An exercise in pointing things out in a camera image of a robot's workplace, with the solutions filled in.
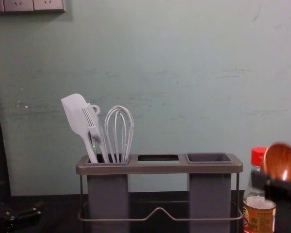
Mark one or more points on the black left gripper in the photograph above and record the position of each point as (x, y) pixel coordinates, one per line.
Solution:
(1, 213)

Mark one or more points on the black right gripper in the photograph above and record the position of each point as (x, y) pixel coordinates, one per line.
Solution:
(289, 217)

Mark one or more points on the brown wooden spoon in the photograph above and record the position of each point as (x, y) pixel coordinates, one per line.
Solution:
(281, 160)

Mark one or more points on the sauce bottle with red cap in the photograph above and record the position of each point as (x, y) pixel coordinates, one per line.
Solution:
(258, 208)

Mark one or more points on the grey plastic utensil cup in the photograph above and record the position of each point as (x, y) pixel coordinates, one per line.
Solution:
(209, 201)
(108, 201)

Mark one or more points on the pale grey silicone spatula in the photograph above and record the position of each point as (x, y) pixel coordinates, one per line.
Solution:
(74, 111)

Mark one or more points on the pale grey slotted turner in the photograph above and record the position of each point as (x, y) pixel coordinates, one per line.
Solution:
(90, 119)

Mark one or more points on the pale grey whisk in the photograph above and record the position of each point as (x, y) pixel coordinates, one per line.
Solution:
(118, 136)

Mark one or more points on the black table cloth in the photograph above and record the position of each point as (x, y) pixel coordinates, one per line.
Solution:
(157, 208)

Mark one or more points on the grey metal utensil rack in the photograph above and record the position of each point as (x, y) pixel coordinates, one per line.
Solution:
(157, 167)

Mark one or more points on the white wall socket panel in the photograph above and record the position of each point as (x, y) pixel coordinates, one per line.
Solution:
(26, 5)

